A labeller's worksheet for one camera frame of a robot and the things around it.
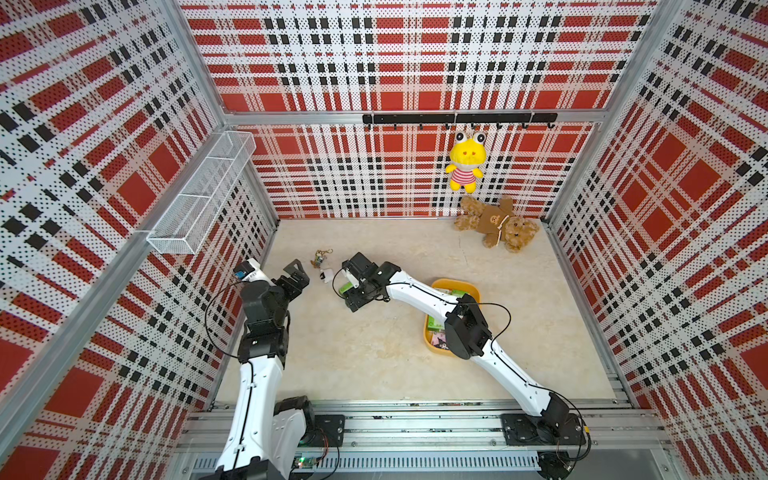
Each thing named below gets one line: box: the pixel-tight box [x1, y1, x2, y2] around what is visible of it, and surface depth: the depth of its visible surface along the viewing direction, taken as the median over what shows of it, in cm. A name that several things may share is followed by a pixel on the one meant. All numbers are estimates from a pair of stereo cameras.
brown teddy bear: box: [454, 195, 539, 252], surface depth 113 cm
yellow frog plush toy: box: [445, 131, 487, 194], surface depth 95 cm
